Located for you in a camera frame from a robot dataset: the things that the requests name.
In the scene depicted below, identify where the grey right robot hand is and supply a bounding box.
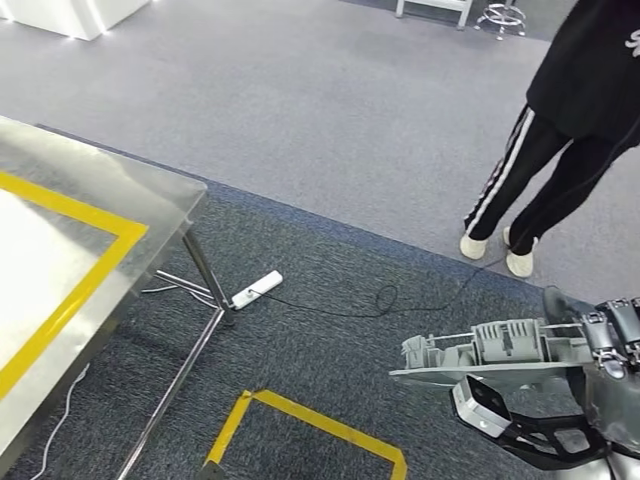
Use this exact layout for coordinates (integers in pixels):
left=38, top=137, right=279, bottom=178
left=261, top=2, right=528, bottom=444
left=542, top=286, right=640, bottom=458

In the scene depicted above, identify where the grey plastic car part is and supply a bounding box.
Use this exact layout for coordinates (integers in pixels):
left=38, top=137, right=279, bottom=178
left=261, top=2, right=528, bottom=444
left=389, top=317, right=597, bottom=399

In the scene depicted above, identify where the steel workbench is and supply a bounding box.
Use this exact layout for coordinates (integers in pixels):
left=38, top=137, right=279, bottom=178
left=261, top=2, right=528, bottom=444
left=0, top=115, right=236, bottom=480

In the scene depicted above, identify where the person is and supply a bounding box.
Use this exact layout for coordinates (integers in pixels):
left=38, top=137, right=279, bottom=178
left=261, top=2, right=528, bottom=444
left=459, top=0, right=640, bottom=280

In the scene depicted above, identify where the yellow floor tape square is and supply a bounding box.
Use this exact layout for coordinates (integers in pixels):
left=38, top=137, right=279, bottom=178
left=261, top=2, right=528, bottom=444
left=205, top=389, right=408, bottom=480

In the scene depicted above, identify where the chrome stool base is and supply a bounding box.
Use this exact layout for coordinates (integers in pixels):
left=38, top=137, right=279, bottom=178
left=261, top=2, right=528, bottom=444
left=473, top=1, right=527, bottom=41

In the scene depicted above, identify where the white power strip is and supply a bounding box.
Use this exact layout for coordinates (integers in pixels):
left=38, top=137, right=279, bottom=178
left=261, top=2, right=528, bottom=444
left=231, top=270, right=284, bottom=311

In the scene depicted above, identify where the yellow bench tape outline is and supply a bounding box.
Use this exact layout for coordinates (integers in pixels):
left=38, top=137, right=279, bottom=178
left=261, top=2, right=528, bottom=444
left=0, top=170, right=149, bottom=402

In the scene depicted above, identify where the white display plinth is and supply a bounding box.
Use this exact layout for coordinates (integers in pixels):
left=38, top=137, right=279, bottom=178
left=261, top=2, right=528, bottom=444
left=0, top=0, right=151, bottom=42

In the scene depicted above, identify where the black camera bracket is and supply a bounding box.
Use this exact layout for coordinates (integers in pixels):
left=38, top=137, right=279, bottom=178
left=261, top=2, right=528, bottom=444
left=492, top=397, right=608, bottom=472

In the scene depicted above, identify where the black floor cable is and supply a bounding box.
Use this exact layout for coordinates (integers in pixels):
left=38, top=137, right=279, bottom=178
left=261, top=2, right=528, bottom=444
left=248, top=254, right=509, bottom=321

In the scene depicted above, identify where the white table frame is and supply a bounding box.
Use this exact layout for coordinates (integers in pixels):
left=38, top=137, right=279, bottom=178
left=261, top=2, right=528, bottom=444
left=395, top=0, right=473, bottom=31

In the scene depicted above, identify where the white cable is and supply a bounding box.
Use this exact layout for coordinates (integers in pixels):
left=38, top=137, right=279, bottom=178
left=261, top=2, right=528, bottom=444
left=29, top=360, right=91, bottom=480

